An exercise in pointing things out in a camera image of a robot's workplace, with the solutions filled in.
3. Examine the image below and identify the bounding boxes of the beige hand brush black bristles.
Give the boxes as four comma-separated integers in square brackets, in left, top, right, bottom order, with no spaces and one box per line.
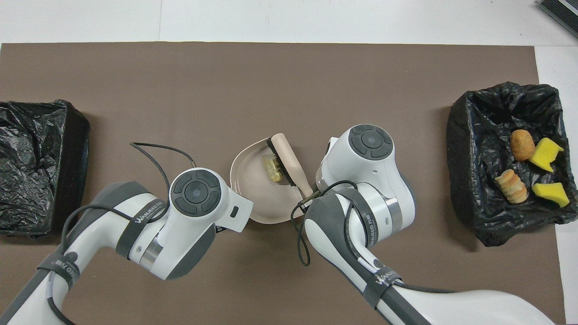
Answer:
[266,133,314,199]

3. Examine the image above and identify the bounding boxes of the pale yellow toy bread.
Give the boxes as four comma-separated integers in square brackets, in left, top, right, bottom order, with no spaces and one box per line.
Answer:
[262,153,284,182]

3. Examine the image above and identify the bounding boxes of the beige plastic dustpan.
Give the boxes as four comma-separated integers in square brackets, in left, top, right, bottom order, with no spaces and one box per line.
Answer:
[230,138,317,224]

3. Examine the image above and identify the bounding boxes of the tan striped toy bread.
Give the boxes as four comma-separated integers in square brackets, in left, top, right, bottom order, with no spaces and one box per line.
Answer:
[494,169,528,204]

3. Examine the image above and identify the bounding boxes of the brown toy cookie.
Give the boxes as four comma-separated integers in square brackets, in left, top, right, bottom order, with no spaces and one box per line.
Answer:
[510,130,536,162]

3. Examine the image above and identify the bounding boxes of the yellow sponge piece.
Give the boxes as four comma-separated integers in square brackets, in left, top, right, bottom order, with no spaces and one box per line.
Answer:
[529,138,565,173]
[531,182,570,208]

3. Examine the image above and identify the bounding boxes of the bin with black bag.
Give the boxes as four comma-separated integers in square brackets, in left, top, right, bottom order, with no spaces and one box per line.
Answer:
[0,99,90,238]
[446,81,578,247]

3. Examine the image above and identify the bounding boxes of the brown table mat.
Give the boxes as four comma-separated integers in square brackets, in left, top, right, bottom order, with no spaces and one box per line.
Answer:
[0,42,566,325]

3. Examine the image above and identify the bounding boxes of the dark ribbed device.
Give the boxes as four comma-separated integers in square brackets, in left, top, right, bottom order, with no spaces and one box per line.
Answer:
[539,0,578,37]

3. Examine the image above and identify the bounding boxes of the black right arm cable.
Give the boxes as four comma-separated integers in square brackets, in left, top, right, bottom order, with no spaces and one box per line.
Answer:
[290,180,457,294]

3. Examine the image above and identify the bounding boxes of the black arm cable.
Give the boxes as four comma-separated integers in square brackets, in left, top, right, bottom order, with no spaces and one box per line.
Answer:
[290,180,457,294]
[45,142,198,325]

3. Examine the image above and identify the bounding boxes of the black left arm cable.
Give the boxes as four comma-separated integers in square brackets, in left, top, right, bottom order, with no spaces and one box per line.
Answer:
[45,142,198,325]

